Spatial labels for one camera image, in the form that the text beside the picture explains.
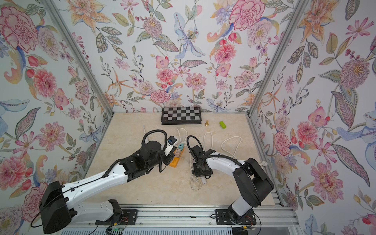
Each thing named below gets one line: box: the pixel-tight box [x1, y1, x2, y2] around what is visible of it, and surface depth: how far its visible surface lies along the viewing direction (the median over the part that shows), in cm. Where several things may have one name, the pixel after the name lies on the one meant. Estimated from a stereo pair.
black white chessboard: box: [161, 106, 202, 125], surface depth 116 cm
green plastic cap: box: [218, 120, 227, 129], surface depth 115 cm
